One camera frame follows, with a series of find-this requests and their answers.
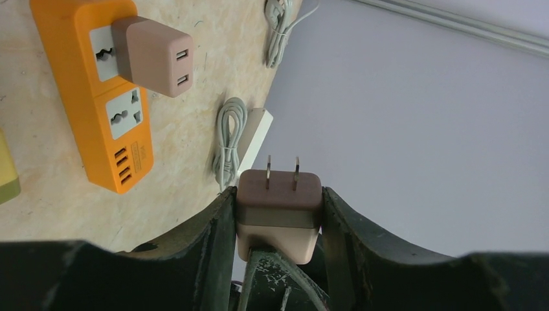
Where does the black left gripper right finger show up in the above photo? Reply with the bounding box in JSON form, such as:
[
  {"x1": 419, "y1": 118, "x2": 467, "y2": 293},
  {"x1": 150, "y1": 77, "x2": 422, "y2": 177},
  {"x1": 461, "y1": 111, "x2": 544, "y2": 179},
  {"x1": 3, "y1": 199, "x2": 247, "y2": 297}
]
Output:
[{"x1": 322, "y1": 187, "x2": 548, "y2": 310}]

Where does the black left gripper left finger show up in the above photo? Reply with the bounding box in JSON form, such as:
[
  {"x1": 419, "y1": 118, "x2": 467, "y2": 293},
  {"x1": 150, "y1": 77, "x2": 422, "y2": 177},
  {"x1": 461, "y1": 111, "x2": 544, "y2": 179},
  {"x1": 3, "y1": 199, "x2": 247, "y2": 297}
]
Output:
[{"x1": 1, "y1": 187, "x2": 236, "y2": 310}]

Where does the pink plug adapter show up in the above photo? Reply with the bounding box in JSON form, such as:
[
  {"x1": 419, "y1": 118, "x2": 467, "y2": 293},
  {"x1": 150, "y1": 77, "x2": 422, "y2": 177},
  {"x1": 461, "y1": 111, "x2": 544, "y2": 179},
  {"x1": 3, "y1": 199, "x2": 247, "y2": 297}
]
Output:
[
  {"x1": 235, "y1": 159, "x2": 324, "y2": 265},
  {"x1": 111, "y1": 16, "x2": 195, "y2": 98}
]

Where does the orange power strip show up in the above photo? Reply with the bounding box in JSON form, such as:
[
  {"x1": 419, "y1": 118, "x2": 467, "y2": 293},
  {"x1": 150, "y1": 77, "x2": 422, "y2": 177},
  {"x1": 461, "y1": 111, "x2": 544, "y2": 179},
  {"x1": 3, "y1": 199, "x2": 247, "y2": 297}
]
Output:
[{"x1": 30, "y1": 1, "x2": 153, "y2": 194}]

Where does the yellow plug adapter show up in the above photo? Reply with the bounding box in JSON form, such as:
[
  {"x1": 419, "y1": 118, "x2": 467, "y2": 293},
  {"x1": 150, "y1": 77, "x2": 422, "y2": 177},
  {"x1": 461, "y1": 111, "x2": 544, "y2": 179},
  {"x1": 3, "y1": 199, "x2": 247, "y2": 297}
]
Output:
[{"x1": 1, "y1": 130, "x2": 21, "y2": 204}]

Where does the white power strip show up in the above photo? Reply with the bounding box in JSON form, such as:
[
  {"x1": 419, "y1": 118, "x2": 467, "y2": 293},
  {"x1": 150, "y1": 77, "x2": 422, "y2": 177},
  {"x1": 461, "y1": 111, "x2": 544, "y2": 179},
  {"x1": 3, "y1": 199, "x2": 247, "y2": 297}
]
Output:
[{"x1": 234, "y1": 108, "x2": 273, "y2": 185}]

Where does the grey cable of white strip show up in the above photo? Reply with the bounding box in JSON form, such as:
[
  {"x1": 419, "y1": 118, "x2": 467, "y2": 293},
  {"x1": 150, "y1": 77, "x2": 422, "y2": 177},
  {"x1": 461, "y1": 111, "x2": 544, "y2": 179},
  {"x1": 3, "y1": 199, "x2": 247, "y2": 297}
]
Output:
[{"x1": 212, "y1": 97, "x2": 249, "y2": 192}]

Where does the grey cable of purple strip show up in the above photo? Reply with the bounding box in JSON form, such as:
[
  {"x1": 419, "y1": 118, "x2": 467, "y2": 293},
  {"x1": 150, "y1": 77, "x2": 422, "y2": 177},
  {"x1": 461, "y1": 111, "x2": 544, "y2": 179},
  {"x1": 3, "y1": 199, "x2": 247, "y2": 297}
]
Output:
[{"x1": 263, "y1": 0, "x2": 322, "y2": 69}]

